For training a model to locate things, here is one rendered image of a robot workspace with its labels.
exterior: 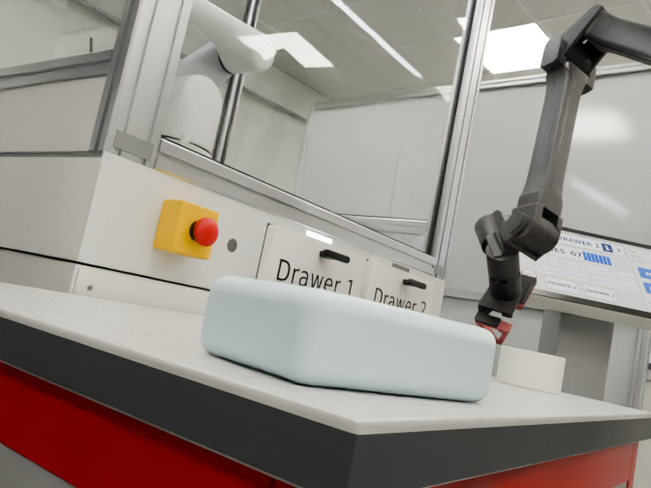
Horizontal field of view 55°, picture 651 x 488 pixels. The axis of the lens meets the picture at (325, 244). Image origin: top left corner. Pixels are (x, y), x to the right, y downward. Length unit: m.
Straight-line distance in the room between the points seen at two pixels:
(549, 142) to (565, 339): 0.81
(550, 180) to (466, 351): 0.82
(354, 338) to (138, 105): 0.64
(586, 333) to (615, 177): 1.00
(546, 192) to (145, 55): 0.68
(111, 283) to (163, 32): 0.35
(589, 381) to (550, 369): 1.19
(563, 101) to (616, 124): 1.60
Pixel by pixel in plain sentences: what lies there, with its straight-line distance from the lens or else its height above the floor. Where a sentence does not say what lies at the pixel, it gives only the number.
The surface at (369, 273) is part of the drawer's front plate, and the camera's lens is 1.29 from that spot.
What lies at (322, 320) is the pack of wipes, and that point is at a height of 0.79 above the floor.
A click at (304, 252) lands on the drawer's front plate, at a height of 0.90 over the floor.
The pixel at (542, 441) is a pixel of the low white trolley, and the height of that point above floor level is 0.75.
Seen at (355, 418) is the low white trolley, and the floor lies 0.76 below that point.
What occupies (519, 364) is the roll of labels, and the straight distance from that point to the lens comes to 0.72.
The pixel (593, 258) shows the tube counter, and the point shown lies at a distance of 1.94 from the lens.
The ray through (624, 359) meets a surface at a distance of 2.60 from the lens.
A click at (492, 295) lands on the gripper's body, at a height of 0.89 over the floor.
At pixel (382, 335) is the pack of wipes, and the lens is 0.30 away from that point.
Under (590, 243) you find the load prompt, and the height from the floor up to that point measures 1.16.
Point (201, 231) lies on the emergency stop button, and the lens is 0.86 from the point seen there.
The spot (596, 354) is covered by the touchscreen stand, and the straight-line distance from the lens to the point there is 1.92.
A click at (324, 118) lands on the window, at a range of 1.19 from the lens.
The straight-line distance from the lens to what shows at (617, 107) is 2.86.
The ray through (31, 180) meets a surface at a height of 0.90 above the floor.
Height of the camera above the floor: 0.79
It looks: 7 degrees up
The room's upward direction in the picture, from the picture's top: 11 degrees clockwise
